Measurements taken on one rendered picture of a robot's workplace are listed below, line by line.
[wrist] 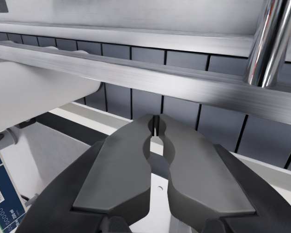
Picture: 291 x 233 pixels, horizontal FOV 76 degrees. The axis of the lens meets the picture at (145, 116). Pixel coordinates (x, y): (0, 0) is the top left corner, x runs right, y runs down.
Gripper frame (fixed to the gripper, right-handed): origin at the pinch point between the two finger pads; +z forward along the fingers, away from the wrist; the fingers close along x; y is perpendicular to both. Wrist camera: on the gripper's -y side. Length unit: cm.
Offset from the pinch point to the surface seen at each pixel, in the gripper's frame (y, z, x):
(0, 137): 18.0, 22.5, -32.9
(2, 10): -6.7, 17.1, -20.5
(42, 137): 14.6, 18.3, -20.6
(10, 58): -3.1, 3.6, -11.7
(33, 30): -4.4, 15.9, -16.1
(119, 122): 3.8, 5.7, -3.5
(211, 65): -2.9, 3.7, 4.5
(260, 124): 1.2, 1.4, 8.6
